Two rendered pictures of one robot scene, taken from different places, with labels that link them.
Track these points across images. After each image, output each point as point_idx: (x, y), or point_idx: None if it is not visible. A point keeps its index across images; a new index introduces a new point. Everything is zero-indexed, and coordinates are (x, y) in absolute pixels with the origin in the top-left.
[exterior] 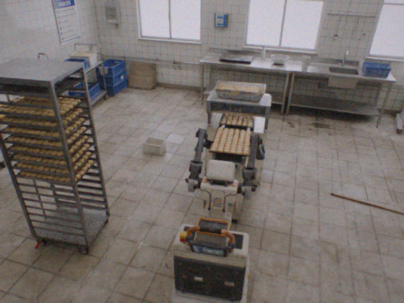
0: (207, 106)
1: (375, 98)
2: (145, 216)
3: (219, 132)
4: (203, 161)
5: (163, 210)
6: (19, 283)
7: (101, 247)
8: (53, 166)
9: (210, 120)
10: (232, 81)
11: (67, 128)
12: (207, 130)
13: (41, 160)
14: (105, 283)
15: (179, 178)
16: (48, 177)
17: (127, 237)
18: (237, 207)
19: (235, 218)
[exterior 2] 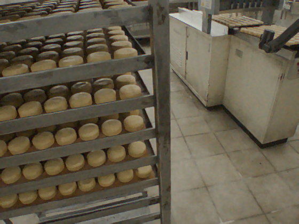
0: (215, 6)
1: (253, 16)
2: (184, 180)
3: (253, 31)
4: (179, 94)
5: (197, 162)
6: None
7: None
8: (93, 149)
9: (210, 28)
10: (139, 25)
11: (105, 2)
12: (213, 41)
13: (29, 144)
14: None
15: (174, 118)
16: (63, 189)
17: (193, 223)
18: (296, 121)
19: (290, 135)
